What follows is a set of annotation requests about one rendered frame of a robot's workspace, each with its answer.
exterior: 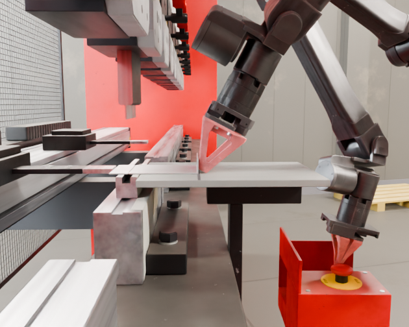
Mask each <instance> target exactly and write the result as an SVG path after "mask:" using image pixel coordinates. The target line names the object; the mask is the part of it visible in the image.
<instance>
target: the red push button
mask: <svg viewBox="0 0 409 327"><path fill-rule="evenodd" d="M330 270H331V271H332V273H334V274H335V281H336V282H338V283H341V284H346V283H347V282H348V276H350V275H352V273H353V268H352V267H350V266H348V265H346V264H342V263H337V264H334V265H332V266H331V268H330Z"/></svg>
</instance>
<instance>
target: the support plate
mask: <svg viewBox="0 0 409 327"><path fill-rule="evenodd" d="M148 165H197V162H150V163H149V164H148ZM200 176H201V180H198V179H197V175H192V174H190V175H140V176H139V177H138V179H137V180H136V188H247V187H330V180H329V179H328V178H326V177H324V176H323V175H321V174H319V173H317V172H315V171H313V170H311V169H310V168H308V167H306V166H304V165H303V164H301V163H299V162H219V163H218V164H217V165H216V166H215V167H213V168H212V169H211V170H210V171H209V172H207V173H205V172H203V171H201V170H200Z"/></svg>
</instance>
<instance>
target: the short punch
mask: <svg viewBox="0 0 409 327"><path fill-rule="evenodd" d="M117 61H118V103H119V104H120V105H125V119H132V118H135V117H136V105H140V104H141V103H142V97H141V64H140V57H139V56H138V55H137V54H135V53H134V52H133V51H132V50H117Z"/></svg>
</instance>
